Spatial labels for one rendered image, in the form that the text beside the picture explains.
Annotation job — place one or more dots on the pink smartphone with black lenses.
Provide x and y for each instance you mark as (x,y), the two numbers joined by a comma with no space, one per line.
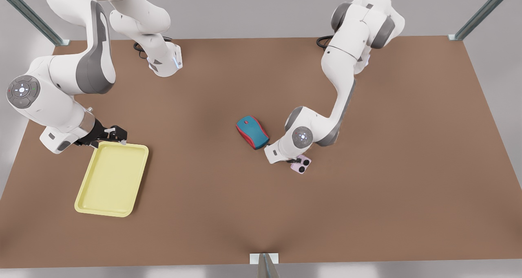
(303,166)

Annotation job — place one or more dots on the pale yellow rectangular tray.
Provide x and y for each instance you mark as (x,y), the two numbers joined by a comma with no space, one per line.
(112,179)

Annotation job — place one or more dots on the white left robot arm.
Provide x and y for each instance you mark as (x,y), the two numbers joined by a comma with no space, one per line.
(346,66)

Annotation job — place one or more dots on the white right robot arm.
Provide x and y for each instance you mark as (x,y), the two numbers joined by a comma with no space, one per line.
(61,78)

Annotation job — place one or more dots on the red and blue computer mouse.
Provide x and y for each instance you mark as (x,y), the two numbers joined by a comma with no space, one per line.
(252,131)

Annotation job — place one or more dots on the silver frame post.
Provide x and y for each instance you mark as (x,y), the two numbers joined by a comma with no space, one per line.
(483,11)
(265,265)
(28,13)

